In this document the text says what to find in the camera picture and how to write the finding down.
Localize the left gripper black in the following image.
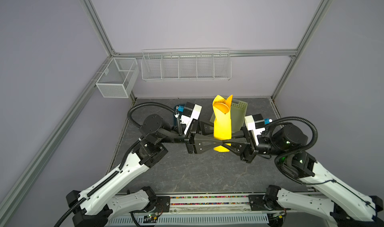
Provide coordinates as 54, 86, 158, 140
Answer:
158, 117, 223, 155

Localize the yellow paper napkin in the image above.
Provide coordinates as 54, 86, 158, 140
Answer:
212, 95, 233, 140

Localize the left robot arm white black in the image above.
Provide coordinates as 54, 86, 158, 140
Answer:
55, 102, 224, 227

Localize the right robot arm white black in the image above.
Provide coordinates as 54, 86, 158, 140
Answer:
220, 116, 384, 227

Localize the dark teal plastic tub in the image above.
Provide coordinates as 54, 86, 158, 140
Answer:
174, 105, 182, 131

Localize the light green perforated basket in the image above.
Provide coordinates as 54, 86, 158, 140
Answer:
210, 96, 248, 133

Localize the white mesh box basket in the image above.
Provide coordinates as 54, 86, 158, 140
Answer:
96, 58, 140, 99

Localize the white vent grille strip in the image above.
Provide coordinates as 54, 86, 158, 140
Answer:
107, 213, 270, 227

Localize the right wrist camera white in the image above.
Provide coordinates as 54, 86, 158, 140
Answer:
245, 114, 273, 146

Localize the white wire shelf rack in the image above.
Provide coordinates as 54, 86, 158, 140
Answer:
141, 48, 232, 82

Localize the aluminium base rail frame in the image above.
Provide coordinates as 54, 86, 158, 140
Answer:
78, 191, 346, 227

